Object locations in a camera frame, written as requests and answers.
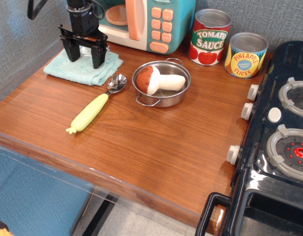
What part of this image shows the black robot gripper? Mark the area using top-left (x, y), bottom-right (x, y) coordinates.
top-left (59, 4), bottom-right (109, 69)

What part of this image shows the light teal cloth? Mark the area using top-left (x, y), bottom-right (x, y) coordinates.
top-left (43, 46), bottom-right (123, 86)

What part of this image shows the spoon with yellow-green handle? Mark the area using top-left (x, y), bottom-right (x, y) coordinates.
top-left (65, 74), bottom-right (127, 134)

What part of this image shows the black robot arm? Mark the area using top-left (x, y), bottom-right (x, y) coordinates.
top-left (58, 0), bottom-right (108, 69)

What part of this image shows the plush brown white mushroom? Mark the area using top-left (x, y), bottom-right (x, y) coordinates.
top-left (136, 66), bottom-right (186, 95)

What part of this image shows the small steel pan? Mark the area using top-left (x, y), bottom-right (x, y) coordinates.
top-left (132, 58), bottom-right (191, 108)

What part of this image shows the teal cream toy microwave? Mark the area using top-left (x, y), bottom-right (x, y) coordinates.
top-left (98, 0), bottom-right (196, 55)

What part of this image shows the tomato sauce can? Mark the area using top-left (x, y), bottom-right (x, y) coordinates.
top-left (188, 8), bottom-right (232, 66)

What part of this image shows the pineapple slices can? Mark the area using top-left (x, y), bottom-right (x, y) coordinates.
top-left (224, 32), bottom-right (269, 78)

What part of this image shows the white stove knob middle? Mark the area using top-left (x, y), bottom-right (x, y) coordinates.
top-left (241, 103), bottom-right (253, 121)

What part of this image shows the white stove knob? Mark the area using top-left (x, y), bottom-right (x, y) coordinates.
top-left (247, 84), bottom-right (259, 101)
top-left (226, 145), bottom-right (240, 165)
top-left (241, 103), bottom-right (253, 121)

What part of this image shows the white stove knob rear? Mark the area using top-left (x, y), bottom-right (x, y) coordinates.
top-left (247, 84), bottom-right (259, 101)

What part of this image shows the white stove knob front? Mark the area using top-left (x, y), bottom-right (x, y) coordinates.
top-left (226, 145), bottom-right (240, 165)

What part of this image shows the white round stove button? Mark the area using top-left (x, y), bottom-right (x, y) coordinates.
top-left (267, 107), bottom-right (281, 123)

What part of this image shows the orange object at corner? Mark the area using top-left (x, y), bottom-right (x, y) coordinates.
top-left (0, 221), bottom-right (13, 236)

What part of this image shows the grey rear stove burner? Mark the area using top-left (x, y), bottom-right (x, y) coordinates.
top-left (278, 77), bottom-right (303, 117)

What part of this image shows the grey stove burner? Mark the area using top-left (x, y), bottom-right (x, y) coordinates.
top-left (266, 124), bottom-right (303, 181)
top-left (278, 77), bottom-right (303, 117)

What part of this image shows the grey front stove burner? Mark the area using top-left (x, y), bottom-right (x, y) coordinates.
top-left (266, 124), bottom-right (303, 181)

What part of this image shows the black toy stove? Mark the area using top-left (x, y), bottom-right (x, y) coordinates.
top-left (196, 41), bottom-right (303, 236)

